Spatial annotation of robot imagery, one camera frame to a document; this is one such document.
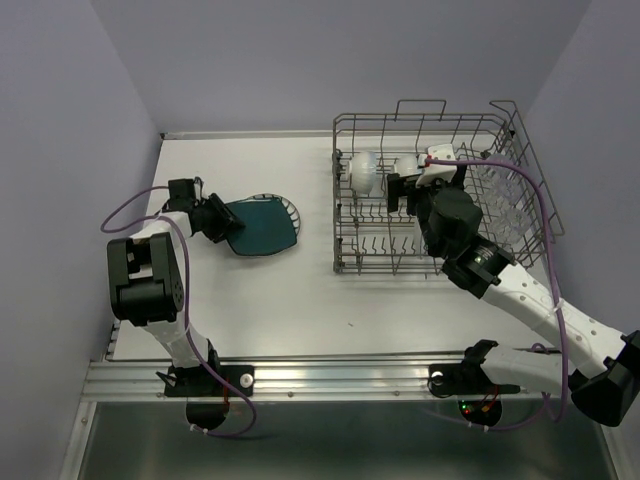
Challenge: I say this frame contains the white ribbed bowl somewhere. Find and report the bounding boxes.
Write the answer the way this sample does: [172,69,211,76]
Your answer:
[348,151,381,197]
[393,154,425,177]

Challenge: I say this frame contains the white plate blue stripes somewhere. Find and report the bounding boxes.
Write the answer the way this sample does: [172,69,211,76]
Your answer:
[246,193,302,236]

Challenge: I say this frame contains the dark teal square plate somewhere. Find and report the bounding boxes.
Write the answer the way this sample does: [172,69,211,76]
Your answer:
[227,200,298,257]

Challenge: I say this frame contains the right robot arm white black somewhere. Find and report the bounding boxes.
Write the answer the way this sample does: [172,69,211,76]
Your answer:
[386,173,639,427]

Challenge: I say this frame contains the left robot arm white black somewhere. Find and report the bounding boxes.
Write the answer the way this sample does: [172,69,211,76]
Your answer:
[107,177,245,397]

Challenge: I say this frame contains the clear textured glass middle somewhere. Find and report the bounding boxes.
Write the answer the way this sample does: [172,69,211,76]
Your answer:
[482,183,522,216]

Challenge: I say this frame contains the clear textured glass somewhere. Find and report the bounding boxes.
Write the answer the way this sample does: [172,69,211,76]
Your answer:
[476,153,514,187]
[482,183,522,216]
[491,209,531,247]

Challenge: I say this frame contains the clear textured glass rear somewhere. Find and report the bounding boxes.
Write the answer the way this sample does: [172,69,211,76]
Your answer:
[476,153,514,187]

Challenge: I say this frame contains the clear textured glass front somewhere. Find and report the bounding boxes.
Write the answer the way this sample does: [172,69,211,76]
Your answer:
[491,209,531,247]

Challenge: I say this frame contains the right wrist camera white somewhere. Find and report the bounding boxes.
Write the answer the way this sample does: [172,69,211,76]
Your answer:
[416,143,457,187]

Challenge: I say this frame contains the grey wire dish rack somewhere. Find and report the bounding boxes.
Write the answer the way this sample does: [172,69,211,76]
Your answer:
[332,100,565,277]

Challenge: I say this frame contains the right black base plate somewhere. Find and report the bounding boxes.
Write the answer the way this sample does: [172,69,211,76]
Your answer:
[429,363,521,396]

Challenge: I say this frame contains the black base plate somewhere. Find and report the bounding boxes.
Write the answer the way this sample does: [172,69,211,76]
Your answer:
[429,363,521,396]
[156,365,255,398]

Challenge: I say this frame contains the aluminium mounting rail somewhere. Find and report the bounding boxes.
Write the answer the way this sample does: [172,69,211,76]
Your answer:
[79,349,614,401]

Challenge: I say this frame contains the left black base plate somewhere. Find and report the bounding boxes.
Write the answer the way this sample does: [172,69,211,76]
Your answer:
[156,365,255,398]

